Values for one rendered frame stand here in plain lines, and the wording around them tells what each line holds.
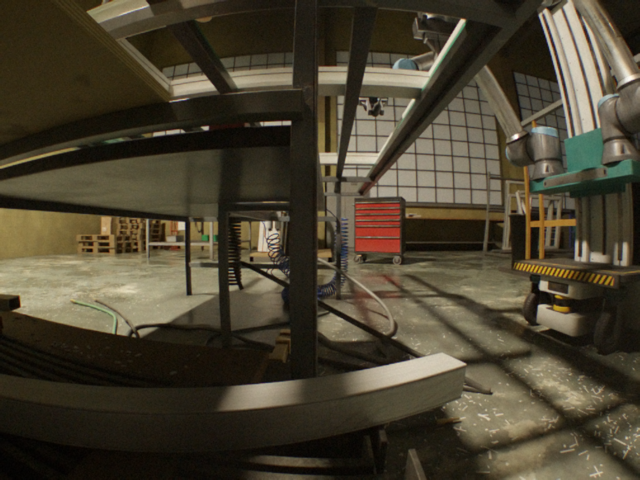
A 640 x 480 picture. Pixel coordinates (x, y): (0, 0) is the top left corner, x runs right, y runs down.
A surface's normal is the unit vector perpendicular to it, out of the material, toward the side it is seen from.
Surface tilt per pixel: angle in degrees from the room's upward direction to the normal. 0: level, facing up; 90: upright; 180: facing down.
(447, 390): 90
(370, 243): 90
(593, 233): 90
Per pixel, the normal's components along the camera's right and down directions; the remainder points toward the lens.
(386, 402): 0.33, 0.02
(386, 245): -0.39, 0.02
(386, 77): -0.03, 0.02
